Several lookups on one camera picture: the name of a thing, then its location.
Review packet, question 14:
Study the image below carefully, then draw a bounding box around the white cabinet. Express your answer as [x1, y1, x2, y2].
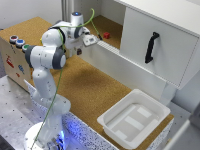
[72, 0, 200, 107]

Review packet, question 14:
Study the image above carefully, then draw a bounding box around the green cable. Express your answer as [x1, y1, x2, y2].
[30, 7, 103, 150]

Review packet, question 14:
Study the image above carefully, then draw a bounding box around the blue button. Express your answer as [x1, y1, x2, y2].
[15, 38, 26, 48]

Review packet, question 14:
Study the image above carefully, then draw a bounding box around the red button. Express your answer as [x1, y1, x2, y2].
[9, 34, 19, 44]

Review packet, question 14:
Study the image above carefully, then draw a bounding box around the green button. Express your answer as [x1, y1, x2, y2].
[21, 43, 31, 53]

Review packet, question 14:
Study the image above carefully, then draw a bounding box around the white sliding door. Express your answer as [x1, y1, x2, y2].
[118, 6, 200, 90]

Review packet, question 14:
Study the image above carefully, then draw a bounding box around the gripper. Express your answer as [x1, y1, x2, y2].
[82, 34, 99, 47]

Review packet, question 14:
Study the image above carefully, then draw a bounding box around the white plastic box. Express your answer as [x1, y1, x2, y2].
[96, 88, 172, 150]

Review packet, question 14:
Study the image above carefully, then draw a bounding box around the black door handle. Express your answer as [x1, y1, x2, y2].
[144, 31, 161, 65]

